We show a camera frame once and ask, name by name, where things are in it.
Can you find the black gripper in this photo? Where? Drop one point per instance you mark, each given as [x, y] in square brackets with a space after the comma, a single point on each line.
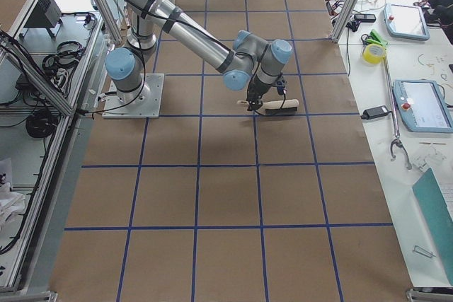
[255, 90]

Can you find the white hand brush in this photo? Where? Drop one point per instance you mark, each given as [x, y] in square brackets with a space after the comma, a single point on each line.
[271, 108]

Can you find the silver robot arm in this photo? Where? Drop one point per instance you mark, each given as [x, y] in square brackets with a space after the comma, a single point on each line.
[252, 63]

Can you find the yellow tape roll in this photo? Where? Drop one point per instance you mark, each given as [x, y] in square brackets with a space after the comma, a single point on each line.
[373, 53]

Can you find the black power adapter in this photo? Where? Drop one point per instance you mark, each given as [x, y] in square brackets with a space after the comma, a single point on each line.
[375, 112]

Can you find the green plastic clamp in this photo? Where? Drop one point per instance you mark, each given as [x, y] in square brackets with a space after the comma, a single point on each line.
[373, 37]

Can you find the metal reach grabber tool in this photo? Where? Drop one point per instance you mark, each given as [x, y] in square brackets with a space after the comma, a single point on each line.
[396, 141]

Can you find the blue teach pendant far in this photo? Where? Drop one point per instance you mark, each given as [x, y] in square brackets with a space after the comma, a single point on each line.
[405, 22]

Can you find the blue teach pendant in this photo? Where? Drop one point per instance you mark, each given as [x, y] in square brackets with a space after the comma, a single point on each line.
[421, 106]
[405, 22]

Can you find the blue teach pendant near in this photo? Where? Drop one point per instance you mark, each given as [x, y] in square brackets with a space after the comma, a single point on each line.
[421, 106]

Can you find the teal notebook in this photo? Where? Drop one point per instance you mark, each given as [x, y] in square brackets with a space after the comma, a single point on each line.
[432, 200]

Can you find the grey electrical box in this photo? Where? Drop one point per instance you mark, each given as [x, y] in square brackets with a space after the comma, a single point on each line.
[45, 15]

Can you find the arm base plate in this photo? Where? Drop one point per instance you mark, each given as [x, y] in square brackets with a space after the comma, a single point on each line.
[141, 103]

